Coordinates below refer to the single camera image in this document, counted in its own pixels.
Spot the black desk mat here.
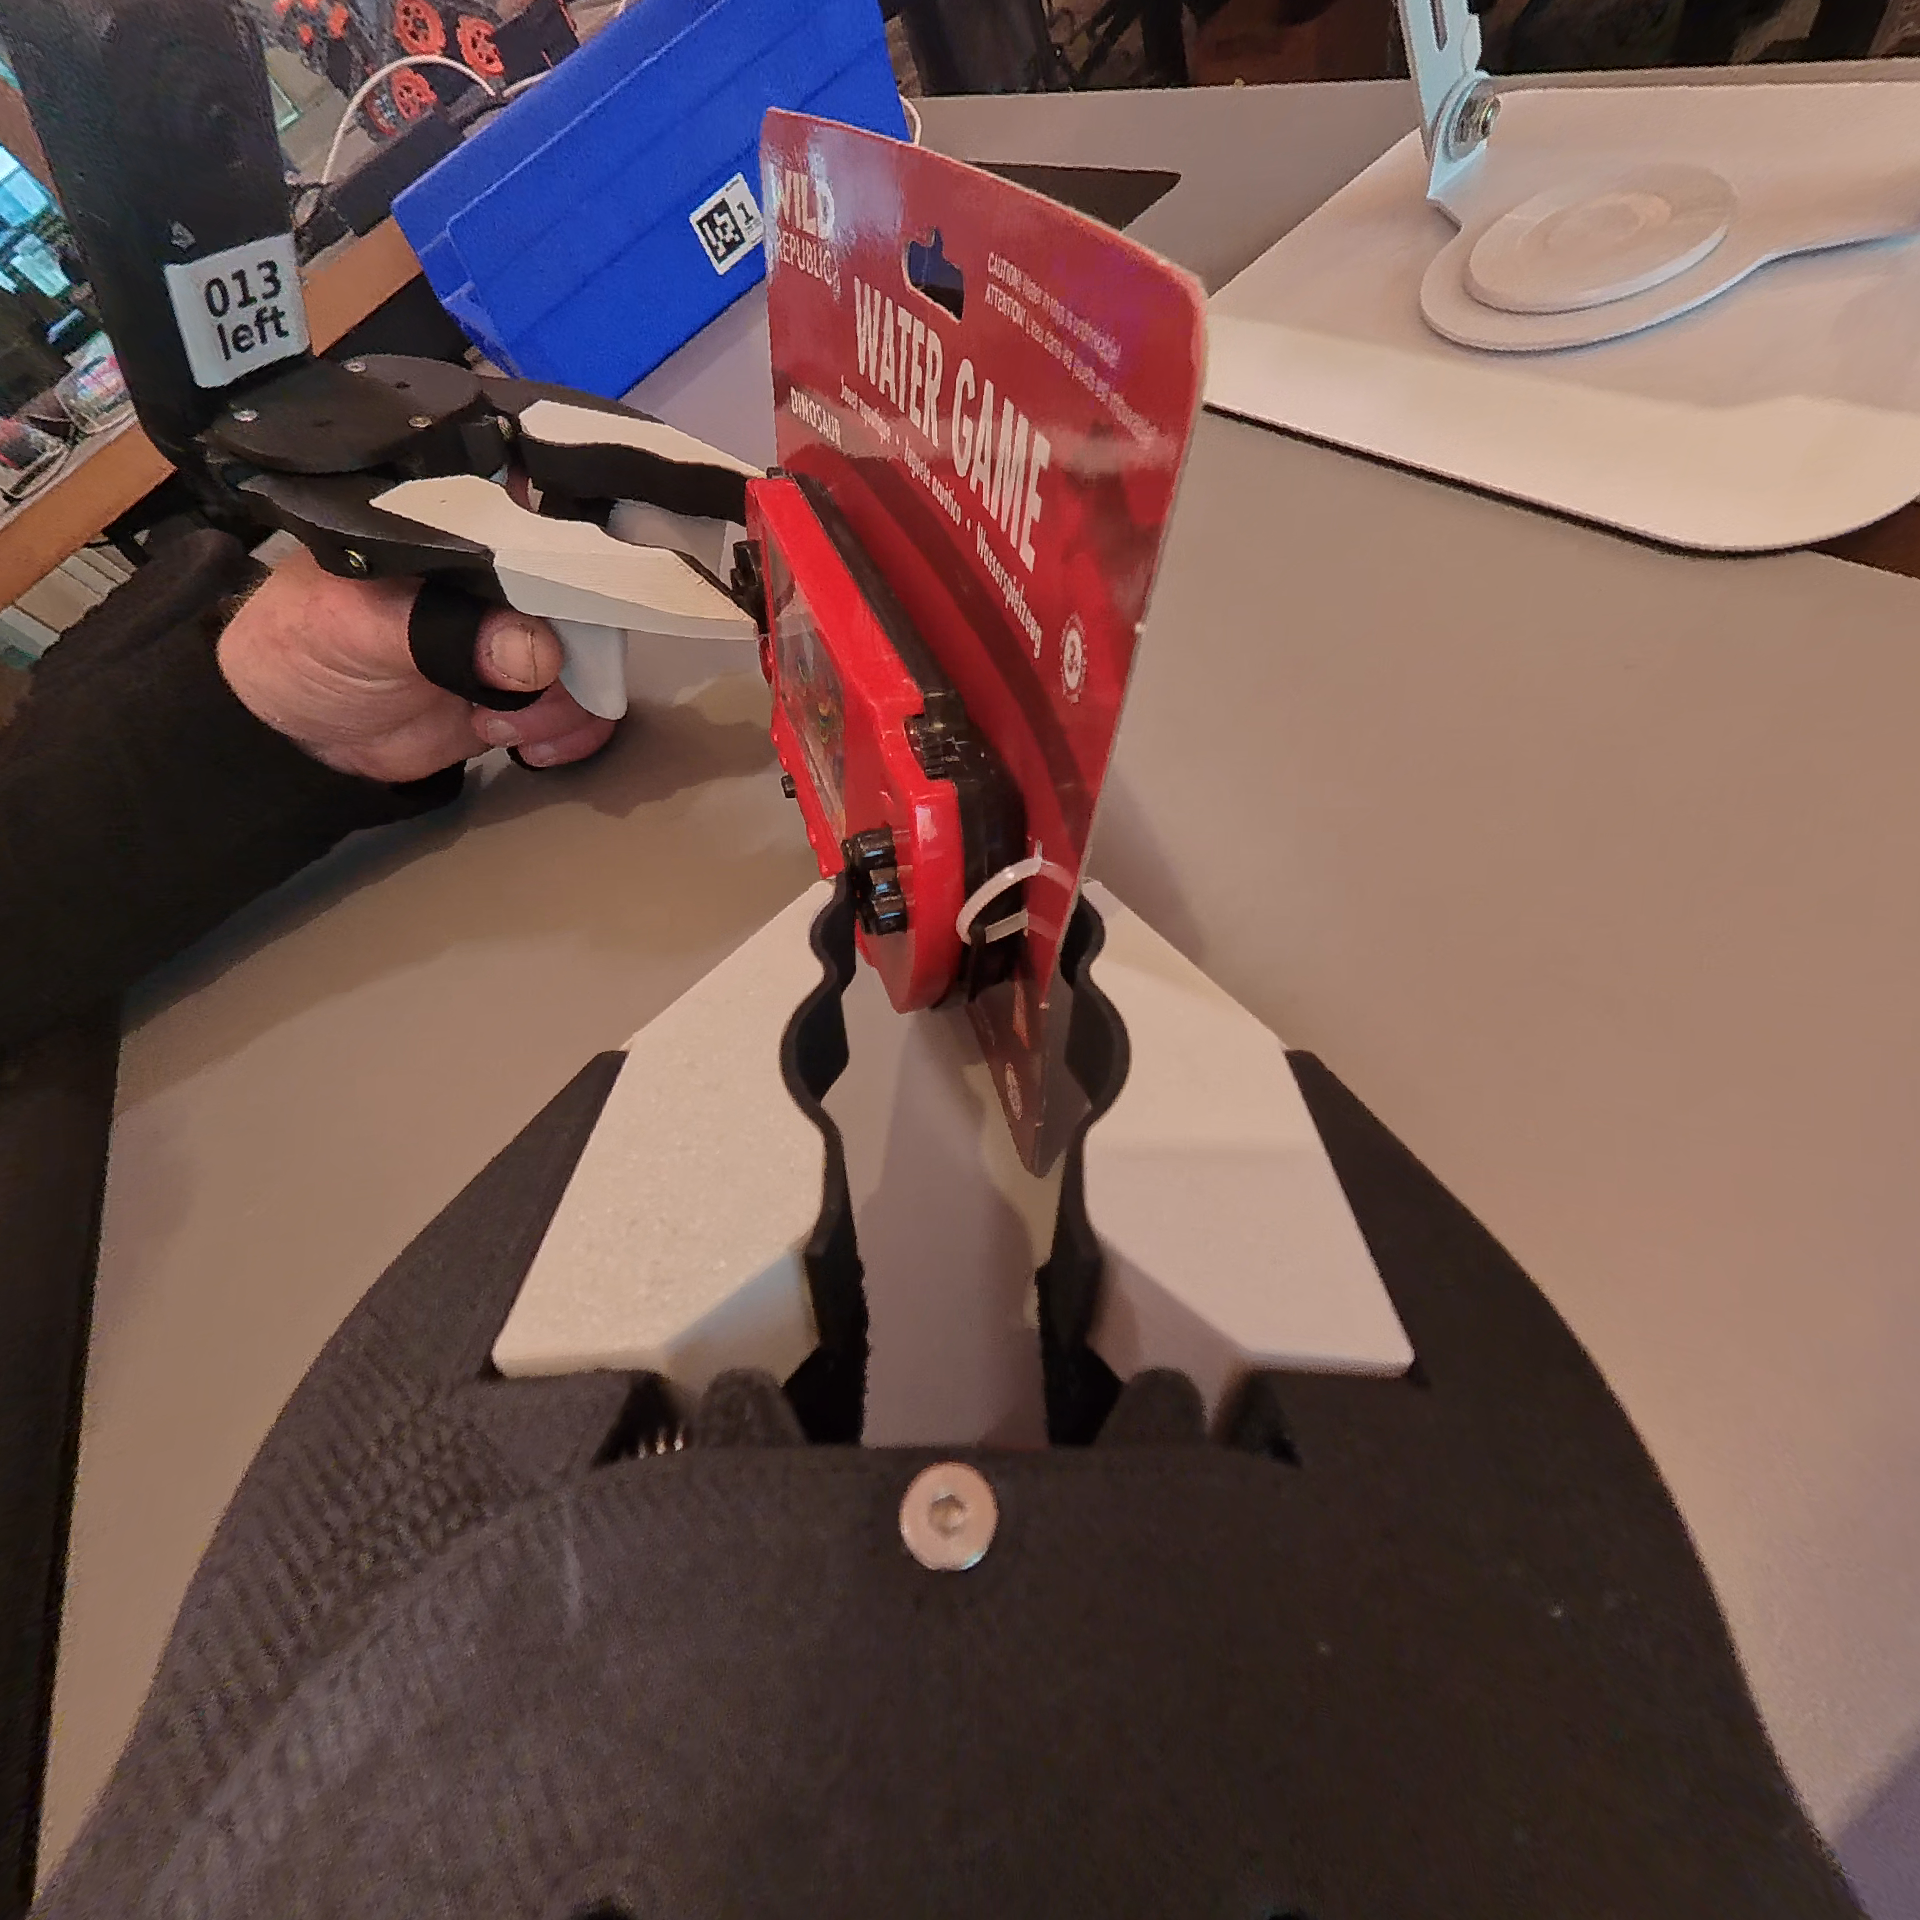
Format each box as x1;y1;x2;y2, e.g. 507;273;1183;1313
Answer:
975;164;1183;233

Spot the blue bin with tag sticker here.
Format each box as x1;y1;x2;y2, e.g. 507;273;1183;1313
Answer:
440;0;912;400

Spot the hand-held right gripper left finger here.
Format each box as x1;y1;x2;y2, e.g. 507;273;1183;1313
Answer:
488;877;868;1449

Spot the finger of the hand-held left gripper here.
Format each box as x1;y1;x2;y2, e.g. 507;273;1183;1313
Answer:
510;393;771;564
368;472;760;645

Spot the person's left hand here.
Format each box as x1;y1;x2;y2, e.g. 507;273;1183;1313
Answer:
216;563;617;784

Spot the person's left forearm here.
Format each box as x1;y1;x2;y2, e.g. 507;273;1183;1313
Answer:
0;533;465;1052

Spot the red handheld toy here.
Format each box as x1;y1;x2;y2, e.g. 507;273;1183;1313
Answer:
726;108;1211;1179

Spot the blue plastic bin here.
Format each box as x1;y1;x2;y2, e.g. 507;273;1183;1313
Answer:
392;141;505;368

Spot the orange black toy robot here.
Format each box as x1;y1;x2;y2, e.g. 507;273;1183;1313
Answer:
270;0;582;140

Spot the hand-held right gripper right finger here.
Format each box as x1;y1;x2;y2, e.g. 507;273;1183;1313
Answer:
1038;882;1416;1449

